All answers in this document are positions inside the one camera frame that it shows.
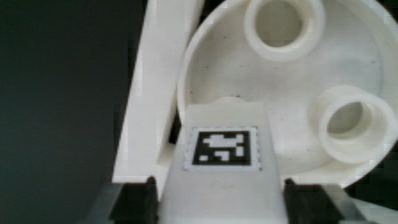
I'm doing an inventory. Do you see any white stool leg with tag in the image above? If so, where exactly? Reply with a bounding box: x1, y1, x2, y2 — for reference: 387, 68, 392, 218
158, 97, 288, 224

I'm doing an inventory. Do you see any white right fence rail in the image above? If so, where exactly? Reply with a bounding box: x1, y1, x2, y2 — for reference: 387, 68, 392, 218
112, 0, 204, 183

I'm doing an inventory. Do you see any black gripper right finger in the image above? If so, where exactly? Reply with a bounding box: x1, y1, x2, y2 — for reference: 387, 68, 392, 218
282, 179, 362, 224

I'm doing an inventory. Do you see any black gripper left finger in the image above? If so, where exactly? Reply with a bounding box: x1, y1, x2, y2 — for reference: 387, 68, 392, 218
85, 175, 160, 224

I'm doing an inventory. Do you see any white round stool seat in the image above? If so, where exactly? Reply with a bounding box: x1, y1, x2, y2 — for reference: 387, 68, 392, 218
177, 0, 398, 186

